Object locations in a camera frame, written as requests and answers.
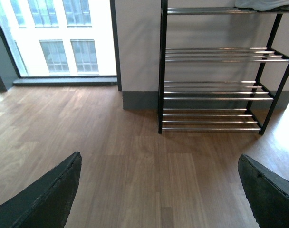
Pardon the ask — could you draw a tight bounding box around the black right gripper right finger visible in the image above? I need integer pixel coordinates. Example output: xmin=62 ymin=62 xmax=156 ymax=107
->
xmin=238 ymin=154 xmax=289 ymax=228

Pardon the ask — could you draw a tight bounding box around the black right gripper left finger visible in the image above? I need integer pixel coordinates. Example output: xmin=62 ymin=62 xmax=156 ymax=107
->
xmin=0 ymin=152 xmax=82 ymax=228

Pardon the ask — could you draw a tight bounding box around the grey sneaker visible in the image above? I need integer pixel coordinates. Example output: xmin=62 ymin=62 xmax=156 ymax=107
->
xmin=234 ymin=0 xmax=289 ymax=11

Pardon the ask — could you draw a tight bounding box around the black metal shoe rack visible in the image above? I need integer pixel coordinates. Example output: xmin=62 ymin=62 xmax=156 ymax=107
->
xmin=157 ymin=0 xmax=289 ymax=134

